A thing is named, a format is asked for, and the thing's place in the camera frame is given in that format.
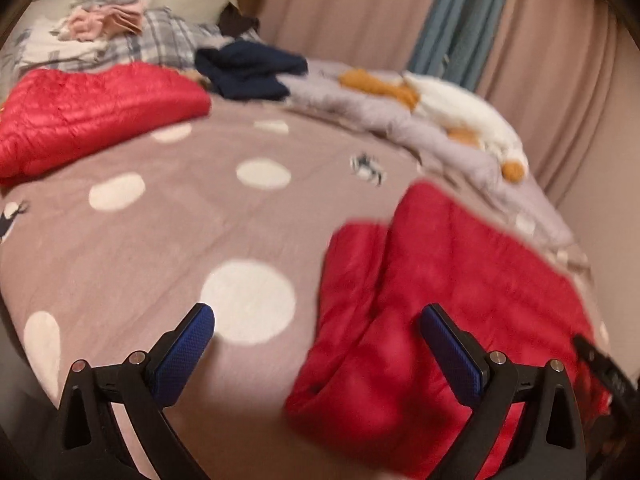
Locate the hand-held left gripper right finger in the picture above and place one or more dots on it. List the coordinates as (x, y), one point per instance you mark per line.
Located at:
(452, 360)

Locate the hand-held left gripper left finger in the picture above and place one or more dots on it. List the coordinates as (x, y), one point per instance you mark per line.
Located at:
(185, 355)

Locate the dark red down jacket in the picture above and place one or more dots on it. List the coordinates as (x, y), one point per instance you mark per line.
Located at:
(450, 270)

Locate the pile of pastel clothes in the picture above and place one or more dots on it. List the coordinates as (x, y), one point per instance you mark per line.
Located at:
(110, 15)

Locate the polka dot bed blanket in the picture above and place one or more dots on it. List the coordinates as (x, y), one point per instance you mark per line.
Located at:
(175, 235)

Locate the white goose plush toy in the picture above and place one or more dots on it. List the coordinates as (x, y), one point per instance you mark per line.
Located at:
(465, 110)

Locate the folded coral red down jacket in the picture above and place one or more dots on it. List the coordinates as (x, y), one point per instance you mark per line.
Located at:
(100, 110)

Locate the grey duvet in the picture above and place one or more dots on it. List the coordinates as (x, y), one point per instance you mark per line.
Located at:
(350, 105)

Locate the pink curtain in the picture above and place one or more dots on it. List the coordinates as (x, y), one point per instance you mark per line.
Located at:
(350, 10)
(550, 85)

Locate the navy garment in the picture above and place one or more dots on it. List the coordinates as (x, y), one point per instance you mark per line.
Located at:
(245, 70)

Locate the plaid grey shirt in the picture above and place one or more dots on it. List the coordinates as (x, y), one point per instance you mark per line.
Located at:
(165, 35)

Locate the white printed garment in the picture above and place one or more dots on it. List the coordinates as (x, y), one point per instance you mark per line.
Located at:
(55, 47)

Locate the blue curtain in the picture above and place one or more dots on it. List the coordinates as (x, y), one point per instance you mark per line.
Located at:
(440, 25)

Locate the dark brown garment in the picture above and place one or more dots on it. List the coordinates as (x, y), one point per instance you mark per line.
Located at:
(237, 22)

